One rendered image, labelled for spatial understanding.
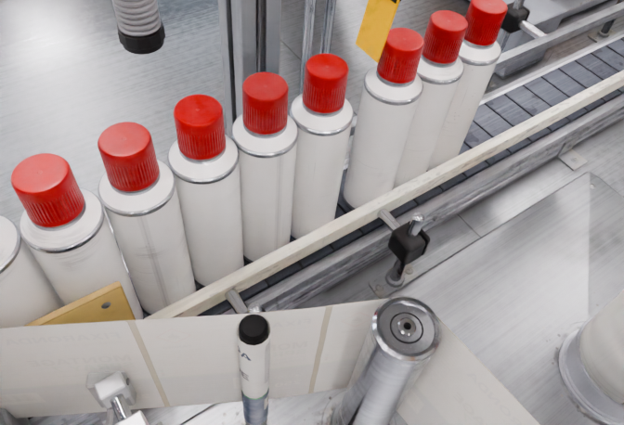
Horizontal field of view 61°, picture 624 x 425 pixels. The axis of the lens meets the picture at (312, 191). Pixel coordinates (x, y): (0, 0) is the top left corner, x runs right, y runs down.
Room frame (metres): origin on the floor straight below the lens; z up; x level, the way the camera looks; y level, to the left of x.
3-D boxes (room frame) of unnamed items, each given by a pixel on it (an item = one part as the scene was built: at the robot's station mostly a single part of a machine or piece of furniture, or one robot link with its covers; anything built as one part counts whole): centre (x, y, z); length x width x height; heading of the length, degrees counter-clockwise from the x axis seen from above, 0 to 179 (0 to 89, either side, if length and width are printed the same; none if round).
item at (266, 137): (0.29, 0.04, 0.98); 0.05 x 0.05 x 0.20
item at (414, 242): (0.30, -0.10, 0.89); 0.03 x 0.03 x 0.12; 39
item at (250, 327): (0.12, 0.02, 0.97); 0.02 x 0.02 x 0.19
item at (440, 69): (0.41, -0.10, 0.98); 0.05 x 0.05 x 0.20
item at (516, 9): (0.63, -0.25, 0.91); 0.07 x 0.03 x 0.16; 39
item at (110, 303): (0.14, 0.17, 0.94); 0.10 x 0.01 x 0.09; 129
